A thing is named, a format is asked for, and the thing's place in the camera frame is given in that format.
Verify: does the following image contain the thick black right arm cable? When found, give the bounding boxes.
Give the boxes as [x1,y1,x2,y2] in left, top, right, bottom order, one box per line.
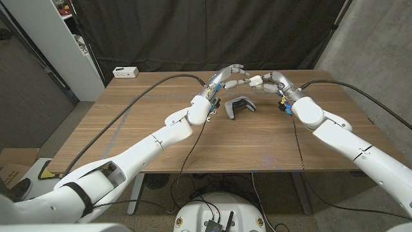
[299,79,412,131]

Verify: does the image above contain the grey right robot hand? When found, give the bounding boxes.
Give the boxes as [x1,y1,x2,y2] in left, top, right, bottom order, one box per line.
[257,70,306,101]

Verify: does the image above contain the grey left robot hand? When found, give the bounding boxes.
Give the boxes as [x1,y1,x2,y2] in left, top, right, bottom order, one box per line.
[198,63,251,103]

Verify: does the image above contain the white black game controller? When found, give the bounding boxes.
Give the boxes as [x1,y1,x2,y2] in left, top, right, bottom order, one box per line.
[224,95,258,121]

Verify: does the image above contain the white AirPods case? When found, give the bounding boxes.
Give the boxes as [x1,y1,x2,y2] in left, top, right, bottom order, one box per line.
[248,75,265,88]

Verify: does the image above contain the black antenna module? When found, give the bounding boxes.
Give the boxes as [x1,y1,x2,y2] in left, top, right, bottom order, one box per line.
[203,211,235,232]

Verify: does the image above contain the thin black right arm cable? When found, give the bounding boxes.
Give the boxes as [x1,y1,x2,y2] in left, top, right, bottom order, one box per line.
[289,114,412,222]

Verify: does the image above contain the grey table leg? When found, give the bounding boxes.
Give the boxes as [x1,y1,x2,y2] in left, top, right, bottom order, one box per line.
[127,173,145,216]
[289,172,312,216]

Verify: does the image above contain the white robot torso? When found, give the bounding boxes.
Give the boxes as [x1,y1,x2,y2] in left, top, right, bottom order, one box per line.
[173,192,267,232]

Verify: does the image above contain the brown cardboard box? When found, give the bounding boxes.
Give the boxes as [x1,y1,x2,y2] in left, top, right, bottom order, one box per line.
[0,147,40,190]

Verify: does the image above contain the black backdrop curtain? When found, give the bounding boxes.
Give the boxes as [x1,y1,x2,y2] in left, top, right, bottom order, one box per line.
[71,0,347,86]

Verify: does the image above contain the black round floor fan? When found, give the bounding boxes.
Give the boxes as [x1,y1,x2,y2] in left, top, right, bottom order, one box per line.
[144,173,171,190]

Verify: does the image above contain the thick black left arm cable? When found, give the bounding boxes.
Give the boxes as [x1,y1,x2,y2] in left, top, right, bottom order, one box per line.
[61,73,207,178]

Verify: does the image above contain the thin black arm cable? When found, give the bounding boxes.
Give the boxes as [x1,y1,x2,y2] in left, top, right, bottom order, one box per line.
[91,121,207,213]
[289,114,412,222]

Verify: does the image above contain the white cabinet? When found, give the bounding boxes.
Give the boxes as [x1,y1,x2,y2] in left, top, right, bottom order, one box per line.
[1,0,106,102]

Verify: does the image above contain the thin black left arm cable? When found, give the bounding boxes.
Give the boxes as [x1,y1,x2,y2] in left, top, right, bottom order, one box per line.
[91,121,207,213]

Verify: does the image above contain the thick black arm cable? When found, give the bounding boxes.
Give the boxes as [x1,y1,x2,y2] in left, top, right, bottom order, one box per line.
[299,79,412,131]
[61,73,207,178]

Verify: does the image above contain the grey floor cable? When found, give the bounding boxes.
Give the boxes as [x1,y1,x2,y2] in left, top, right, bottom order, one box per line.
[250,171,277,232]

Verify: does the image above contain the white floor platform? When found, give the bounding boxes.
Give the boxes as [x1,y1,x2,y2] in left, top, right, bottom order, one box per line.
[22,157,62,200]

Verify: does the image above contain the white power strip box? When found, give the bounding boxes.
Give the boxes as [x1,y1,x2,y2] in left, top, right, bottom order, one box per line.
[112,66,140,79]

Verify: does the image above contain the black backdrop stand pole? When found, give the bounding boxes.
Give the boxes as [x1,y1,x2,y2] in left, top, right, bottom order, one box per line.
[313,0,354,70]

